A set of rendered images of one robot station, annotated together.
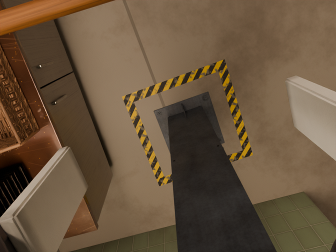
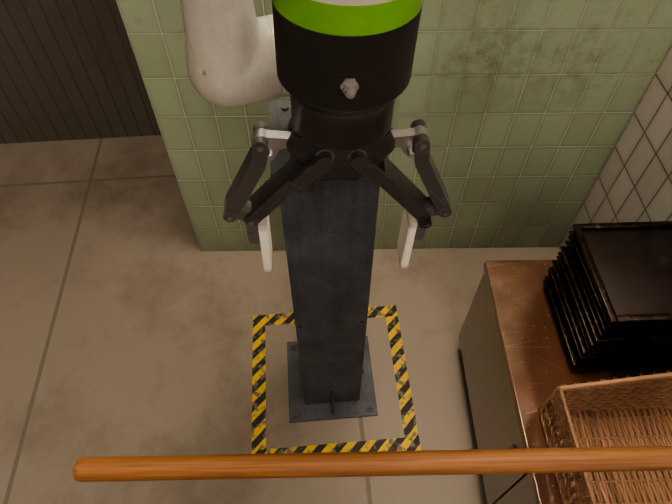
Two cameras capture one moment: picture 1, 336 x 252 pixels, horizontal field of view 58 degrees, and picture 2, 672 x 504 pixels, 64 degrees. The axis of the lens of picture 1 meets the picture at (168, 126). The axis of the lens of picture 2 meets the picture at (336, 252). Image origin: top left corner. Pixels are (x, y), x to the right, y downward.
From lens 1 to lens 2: 37 cm
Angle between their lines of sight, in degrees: 19
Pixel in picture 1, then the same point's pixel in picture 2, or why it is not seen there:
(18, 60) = not seen: outside the picture
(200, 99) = (304, 414)
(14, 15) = (475, 460)
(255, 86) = (219, 411)
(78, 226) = (510, 270)
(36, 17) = (453, 453)
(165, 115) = (361, 403)
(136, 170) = (424, 334)
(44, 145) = (536, 387)
